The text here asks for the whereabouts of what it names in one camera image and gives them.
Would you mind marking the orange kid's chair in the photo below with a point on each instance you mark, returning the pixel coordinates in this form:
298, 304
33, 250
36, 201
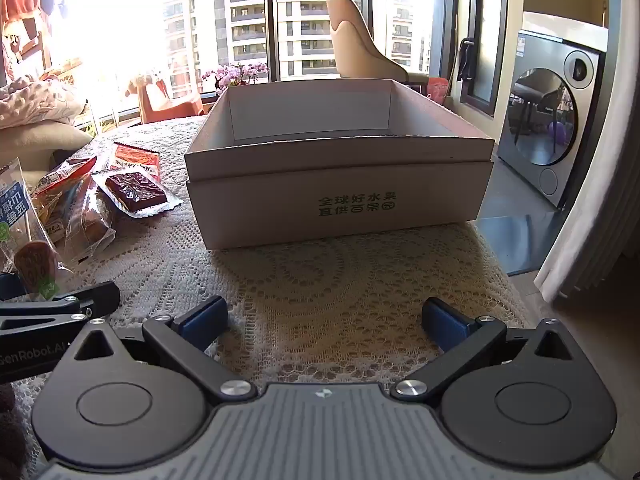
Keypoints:
175, 110

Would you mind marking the beige chair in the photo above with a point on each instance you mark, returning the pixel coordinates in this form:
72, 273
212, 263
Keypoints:
350, 45

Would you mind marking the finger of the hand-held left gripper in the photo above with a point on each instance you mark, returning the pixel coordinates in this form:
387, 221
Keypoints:
10, 287
80, 305

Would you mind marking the beige cardboard box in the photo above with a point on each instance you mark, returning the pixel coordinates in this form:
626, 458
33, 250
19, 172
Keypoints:
340, 210

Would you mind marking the grey washing machine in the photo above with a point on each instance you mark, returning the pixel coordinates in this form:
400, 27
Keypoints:
540, 125

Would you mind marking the beige pillow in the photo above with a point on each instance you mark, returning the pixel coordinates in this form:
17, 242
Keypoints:
40, 142

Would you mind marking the black framed window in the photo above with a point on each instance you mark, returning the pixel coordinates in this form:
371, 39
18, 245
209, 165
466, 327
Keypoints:
487, 50

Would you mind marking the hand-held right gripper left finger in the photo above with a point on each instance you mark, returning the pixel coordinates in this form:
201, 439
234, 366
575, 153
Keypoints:
205, 321

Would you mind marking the blue printed snack packet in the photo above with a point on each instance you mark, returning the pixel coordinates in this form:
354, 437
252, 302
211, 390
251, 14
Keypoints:
20, 200

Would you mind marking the red packet with brown snack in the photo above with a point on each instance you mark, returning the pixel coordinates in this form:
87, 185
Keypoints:
135, 192

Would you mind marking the clear red crinkled snack packet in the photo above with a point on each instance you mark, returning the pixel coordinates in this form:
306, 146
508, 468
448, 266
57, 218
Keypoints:
60, 185

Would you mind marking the red spicy strip packet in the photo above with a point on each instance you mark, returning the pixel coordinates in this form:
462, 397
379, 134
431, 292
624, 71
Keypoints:
135, 160

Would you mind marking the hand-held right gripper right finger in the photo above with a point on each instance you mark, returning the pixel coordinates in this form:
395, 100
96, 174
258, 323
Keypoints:
445, 322

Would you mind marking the pink flower plant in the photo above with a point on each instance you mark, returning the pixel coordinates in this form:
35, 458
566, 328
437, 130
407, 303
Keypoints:
235, 76

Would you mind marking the beige plush toy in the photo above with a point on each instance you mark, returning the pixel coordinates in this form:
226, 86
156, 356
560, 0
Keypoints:
145, 84

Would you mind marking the orange plastic bag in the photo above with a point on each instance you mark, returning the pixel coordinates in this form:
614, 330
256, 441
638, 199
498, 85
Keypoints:
438, 91

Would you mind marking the beige pillows with blanket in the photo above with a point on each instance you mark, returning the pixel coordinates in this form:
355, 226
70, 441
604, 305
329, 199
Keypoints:
35, 102

